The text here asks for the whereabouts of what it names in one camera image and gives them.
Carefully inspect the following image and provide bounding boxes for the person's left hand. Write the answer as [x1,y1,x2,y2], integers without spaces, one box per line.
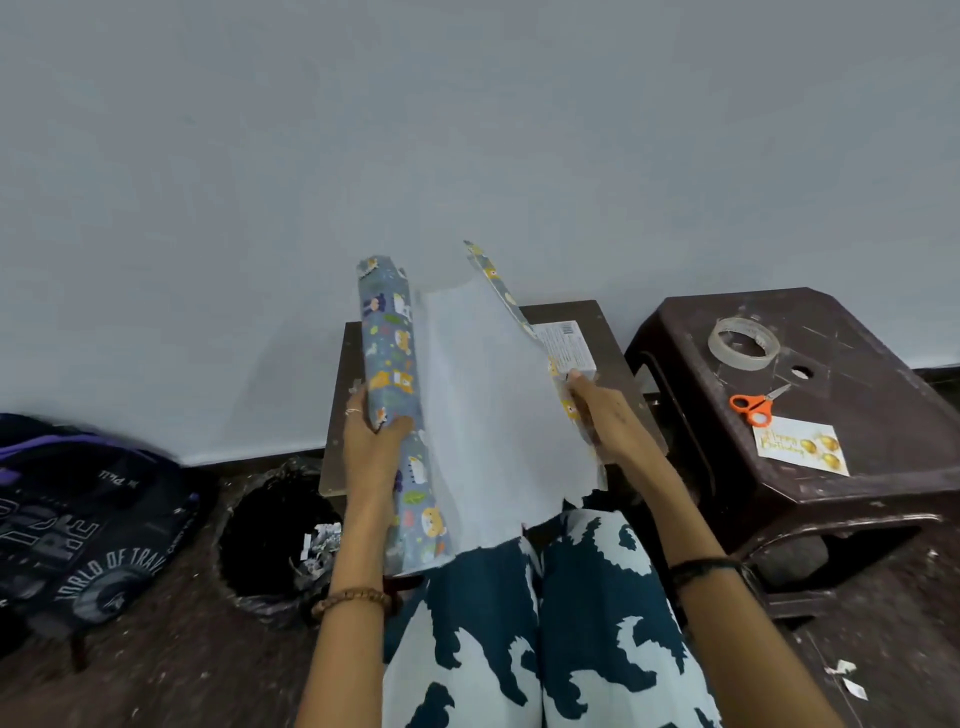
[341,384,418,504]

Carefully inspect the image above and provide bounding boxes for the person's right hand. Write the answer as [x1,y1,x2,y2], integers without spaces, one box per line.
[566,371,661,478]

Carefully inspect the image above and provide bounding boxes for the purple and white box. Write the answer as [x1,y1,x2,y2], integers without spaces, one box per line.
[533,320,599,388]

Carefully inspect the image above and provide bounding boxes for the clear tape roll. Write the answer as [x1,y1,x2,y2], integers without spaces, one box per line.
[707,316,781,373]

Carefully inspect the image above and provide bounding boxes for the happy birthday card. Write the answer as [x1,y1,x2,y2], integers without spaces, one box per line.
[752,414,851,479]

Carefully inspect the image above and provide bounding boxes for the person's right forearm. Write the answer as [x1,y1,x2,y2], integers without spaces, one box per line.
[618,453,845,728]

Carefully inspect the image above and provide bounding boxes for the person's left forearm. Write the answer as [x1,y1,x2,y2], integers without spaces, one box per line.
[296,494,399,728]

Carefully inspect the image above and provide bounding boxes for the small dark wooden table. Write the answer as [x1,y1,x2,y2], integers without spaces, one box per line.
[318,299,669,500]

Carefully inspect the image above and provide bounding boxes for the crumpled paper scraps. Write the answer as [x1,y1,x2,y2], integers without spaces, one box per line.
[296,521,345,579]

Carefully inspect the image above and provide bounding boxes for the black lined trash bin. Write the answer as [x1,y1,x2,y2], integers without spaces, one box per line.
[212,457,354,631]

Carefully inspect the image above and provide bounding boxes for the teal white patterned trousers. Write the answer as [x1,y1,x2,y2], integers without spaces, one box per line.
[382,509,725,728]

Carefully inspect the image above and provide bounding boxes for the brown plastic stool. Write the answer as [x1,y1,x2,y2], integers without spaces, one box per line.
[624,287,960,620]

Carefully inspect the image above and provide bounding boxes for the black purple backpack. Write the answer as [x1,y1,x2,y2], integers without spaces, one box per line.
[0,412,211,673]

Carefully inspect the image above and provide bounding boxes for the brown beaded bracelet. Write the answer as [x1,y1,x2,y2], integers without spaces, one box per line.
[311,587,395,622]

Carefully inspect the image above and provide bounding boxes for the orange handled scissors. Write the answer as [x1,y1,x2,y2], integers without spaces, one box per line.
[728,383,793,429]

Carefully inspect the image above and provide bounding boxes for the black thread bracelet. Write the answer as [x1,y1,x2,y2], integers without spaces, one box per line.
[667,556,759,594]

